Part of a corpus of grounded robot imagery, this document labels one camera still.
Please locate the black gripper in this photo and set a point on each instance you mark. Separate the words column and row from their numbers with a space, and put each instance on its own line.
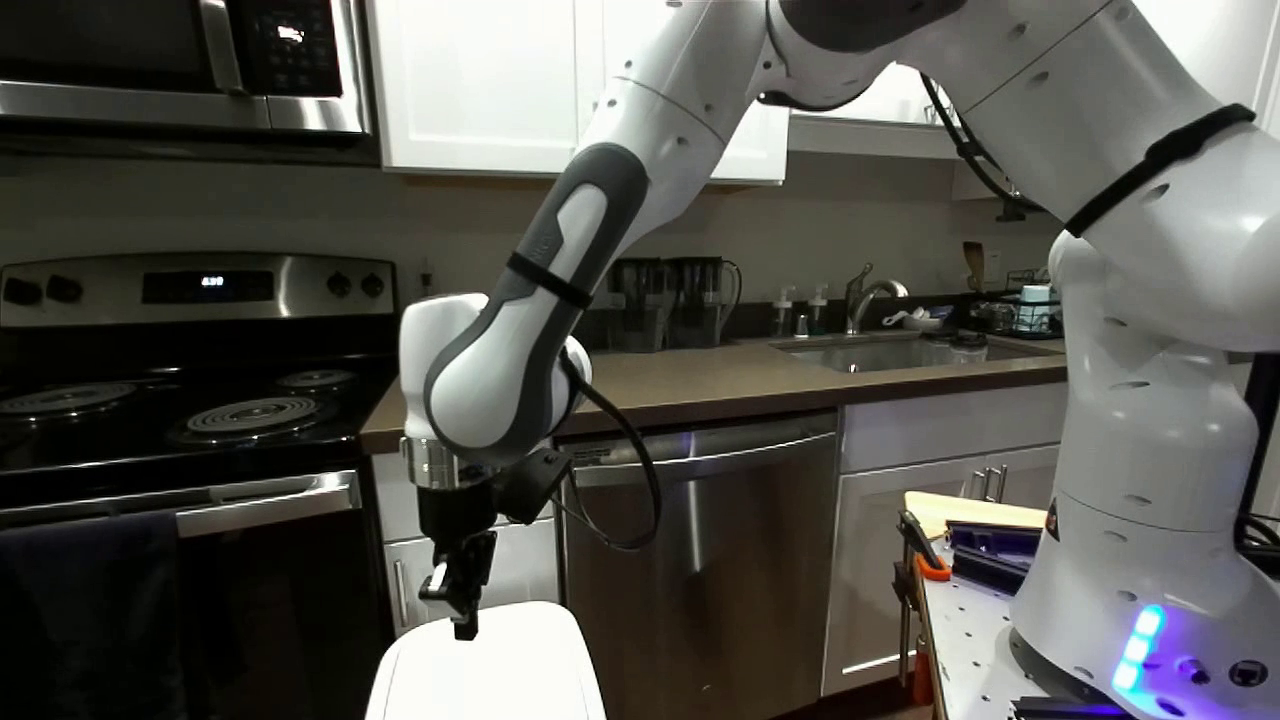
column 459, row 515

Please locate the white bin lid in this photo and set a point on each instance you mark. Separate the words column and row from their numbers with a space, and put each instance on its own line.
column 484, row 665

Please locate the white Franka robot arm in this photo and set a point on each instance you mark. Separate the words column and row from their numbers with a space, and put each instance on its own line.
column 1133, row 334

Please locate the narrow white cabinet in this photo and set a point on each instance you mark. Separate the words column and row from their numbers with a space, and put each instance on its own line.
column 401, row 535

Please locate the stainless steel dishwasher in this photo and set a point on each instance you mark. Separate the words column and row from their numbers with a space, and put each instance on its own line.
column 720, row 561

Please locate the black electric stove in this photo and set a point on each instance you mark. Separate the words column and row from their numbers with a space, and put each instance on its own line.
column 201, row 465

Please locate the black dish rack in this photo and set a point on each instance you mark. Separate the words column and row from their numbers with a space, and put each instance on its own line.
column 672, row 307

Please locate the black towel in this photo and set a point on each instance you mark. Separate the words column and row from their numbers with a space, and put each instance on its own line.
column 87, row 622

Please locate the orange black clamp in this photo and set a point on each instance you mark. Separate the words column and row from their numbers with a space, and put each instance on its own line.
column 924, row 552

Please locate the steel kitchen sink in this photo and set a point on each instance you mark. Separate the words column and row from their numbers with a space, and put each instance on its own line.
column 882, row 354

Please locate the white lower cabinet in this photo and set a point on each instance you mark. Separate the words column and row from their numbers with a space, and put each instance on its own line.
column 932, row 522

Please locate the white upper cabinet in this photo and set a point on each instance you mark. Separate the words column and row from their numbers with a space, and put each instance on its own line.
column 875, row 113
column 480, row 81

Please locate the chrome sink faucet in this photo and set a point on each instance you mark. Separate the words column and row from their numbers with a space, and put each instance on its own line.
column 875, row 302

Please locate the metal robot mounting table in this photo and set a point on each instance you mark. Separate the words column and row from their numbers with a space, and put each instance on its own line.
column 974, row 641

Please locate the stainless steel microwave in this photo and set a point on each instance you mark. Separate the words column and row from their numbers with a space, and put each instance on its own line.
column 174, row 64

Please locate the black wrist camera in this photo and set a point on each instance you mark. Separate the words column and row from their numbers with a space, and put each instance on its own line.
column 539, row 480

